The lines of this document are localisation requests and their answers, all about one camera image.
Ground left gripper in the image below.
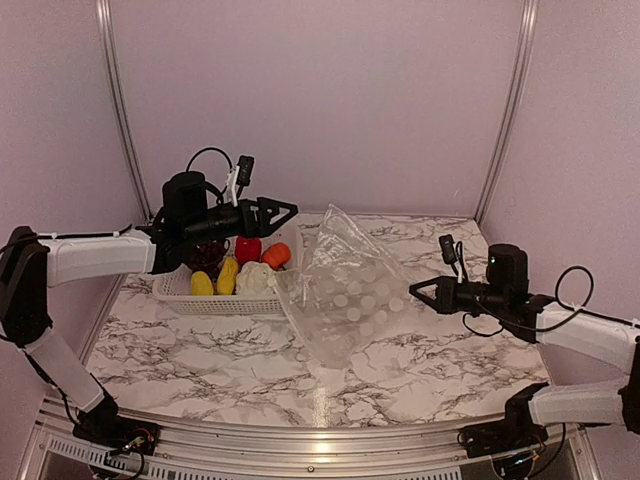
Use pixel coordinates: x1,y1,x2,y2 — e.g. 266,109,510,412
184,196,298,245

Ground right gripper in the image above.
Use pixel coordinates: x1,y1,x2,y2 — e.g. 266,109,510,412
409,275,508,316

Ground red fake fruit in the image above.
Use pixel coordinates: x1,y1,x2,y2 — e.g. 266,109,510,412
234,236,262,266

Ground orange fake pumpkin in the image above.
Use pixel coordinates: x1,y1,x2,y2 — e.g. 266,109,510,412
261,242,292,271

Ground white fake cauliflower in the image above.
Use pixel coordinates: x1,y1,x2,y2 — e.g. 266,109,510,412
235,261,276,296

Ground purple fake grapes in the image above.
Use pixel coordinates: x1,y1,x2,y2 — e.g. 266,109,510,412
186,241,228,277

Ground yellow fake corn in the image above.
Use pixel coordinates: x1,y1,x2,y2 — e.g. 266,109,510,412
216,257,240,295
190,271,215,296

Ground clear zip top bag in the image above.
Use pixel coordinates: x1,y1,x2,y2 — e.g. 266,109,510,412
274,205,411,369

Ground white plastic basket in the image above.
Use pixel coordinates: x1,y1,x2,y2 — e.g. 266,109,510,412
152,221,304,315

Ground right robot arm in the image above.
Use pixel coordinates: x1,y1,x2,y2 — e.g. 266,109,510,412
409,235,639,448

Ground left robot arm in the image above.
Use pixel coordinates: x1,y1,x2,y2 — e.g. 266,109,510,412
1,155,298,445

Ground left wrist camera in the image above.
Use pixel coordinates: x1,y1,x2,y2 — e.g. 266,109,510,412
224,155,255,207

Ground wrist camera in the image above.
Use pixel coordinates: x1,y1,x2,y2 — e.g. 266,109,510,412
438,234,469,283
224,155,255,207

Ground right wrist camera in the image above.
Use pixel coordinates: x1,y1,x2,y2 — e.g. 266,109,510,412
438,234,469,283

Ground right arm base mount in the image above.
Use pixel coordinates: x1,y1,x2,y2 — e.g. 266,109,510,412
457,398,548,458

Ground front aluminium rail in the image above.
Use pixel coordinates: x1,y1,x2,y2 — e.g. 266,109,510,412
14,394,606,480

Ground left aluminium frame post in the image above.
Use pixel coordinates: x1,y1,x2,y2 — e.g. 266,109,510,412
95,0,153,221

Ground aluminium frame post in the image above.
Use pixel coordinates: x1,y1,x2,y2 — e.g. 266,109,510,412
474,0,540,226
95,0,153,221

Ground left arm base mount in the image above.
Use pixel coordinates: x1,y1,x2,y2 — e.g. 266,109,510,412
73,397,160,455

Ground right aluminium frame post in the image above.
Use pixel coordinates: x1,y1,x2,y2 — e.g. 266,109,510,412
474,0,540,226

